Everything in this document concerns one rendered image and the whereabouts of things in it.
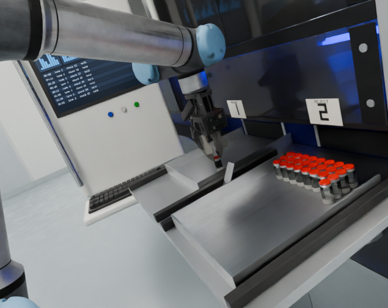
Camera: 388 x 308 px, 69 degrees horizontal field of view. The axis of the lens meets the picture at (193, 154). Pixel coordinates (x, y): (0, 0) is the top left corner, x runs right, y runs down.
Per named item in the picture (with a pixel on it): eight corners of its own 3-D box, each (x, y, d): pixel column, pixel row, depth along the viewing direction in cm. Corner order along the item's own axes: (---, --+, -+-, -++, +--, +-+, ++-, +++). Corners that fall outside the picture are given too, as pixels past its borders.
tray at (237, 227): (285, 164, 77) (281, 152, 76) (382, 190, 53) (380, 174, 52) (175, 227, 66) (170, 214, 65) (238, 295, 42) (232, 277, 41)
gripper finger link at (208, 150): (212, 167, 79) (205, 136, 77) (203, 164, 85) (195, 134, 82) (222, 164, 80) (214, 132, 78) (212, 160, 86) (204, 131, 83)
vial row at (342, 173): (288, 170, 72) (283, 154, 71) (352, 190, 56) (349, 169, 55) (281, 174, 71) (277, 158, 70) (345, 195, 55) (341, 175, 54)
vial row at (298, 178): (281, 174, 71) (277, 158, 70) (345, 195, 55) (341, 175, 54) (275, 178, 71) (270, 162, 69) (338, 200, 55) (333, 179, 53)
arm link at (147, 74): (154, 43, 57) (188, 33, 65) (124, 57, 65) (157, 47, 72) (167, 80, 60) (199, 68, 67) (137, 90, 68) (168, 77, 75)
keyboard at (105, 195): (175, 163, 130) (173, 159, 129) (183, 172, 117) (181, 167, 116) (90, 201, 122) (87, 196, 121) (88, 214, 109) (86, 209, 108)
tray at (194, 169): (244, 134, 111) (241, 126, 110) (292, 142, 88) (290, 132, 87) (167, 173, 100) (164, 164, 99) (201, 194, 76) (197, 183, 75)
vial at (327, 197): (327, 197, 57) (324, 177, 55) (337, 200, 55) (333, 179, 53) (320, 202, 56) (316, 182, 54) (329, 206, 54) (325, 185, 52)
